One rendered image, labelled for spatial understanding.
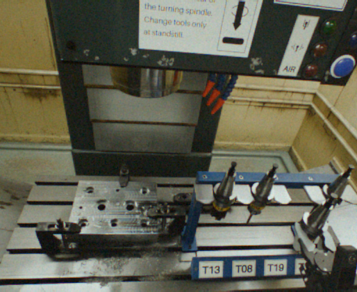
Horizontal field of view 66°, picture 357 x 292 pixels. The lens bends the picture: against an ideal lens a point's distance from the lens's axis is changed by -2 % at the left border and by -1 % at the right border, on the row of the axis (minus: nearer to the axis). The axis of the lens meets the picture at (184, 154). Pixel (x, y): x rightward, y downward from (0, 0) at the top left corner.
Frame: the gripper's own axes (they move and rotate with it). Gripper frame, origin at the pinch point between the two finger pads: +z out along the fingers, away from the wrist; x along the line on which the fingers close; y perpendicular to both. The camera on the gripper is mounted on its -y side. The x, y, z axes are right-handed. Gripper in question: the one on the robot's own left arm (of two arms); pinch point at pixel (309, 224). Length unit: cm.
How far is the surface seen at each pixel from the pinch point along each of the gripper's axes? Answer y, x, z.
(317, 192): -1.9, 6.1, 9.9
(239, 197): -1.6, -18.1, 7.5
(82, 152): 35, -73, 63
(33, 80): 19, -103, 100
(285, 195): -1.8, -4.5, 8.4
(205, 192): -1.5, -27.4, 9.4
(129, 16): -48, -47, -1
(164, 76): -33, -41, 12
